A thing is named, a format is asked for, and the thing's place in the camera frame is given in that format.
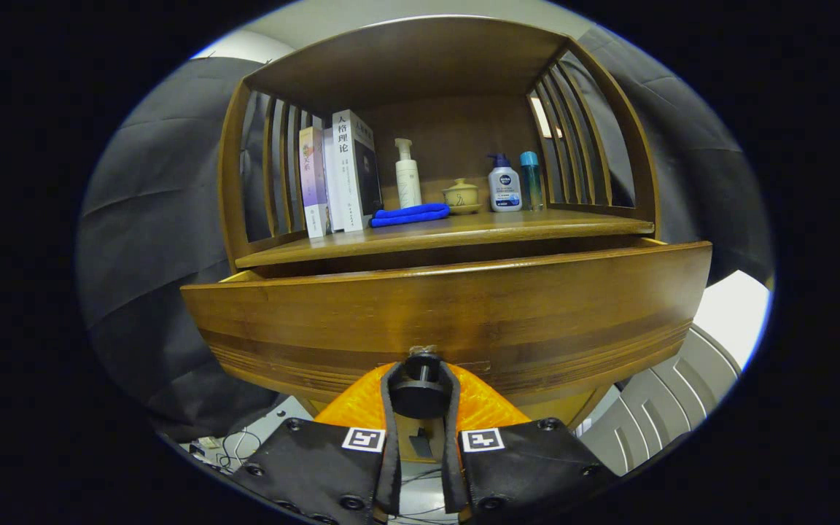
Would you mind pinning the purple book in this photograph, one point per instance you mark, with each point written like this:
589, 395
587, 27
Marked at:
312, 182

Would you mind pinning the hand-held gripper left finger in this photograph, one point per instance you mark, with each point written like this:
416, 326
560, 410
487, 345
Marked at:
391, 474

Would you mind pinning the thick white book dark cover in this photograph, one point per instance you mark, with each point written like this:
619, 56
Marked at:
347, 168

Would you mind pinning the thin white book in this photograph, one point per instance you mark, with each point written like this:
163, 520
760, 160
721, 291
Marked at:
330, 189

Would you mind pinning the white bottle with blue pump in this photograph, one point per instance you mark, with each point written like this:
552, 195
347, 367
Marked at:
505, 189

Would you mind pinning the wooden countertop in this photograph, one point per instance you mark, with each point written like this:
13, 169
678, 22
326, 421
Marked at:
500, 226

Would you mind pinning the blue folded cloth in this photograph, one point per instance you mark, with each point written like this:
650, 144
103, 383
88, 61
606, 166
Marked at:
409, 215

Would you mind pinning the black round drawer knob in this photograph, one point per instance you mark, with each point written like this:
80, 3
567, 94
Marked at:
420, 386

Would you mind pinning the white plastic storage unit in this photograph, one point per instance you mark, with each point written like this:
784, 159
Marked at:
660, 408

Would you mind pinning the teal slim bottle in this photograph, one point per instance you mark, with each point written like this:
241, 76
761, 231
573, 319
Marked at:
530, 182

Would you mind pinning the wooden cabinet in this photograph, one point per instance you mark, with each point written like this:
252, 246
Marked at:
420, 58

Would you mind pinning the wooden drawer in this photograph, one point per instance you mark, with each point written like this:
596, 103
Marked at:
464, 313

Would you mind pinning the yellow lidded teacup with saucer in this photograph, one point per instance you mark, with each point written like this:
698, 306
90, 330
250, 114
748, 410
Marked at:
461, 195

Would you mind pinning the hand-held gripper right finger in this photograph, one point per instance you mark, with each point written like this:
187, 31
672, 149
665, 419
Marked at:
450, 474

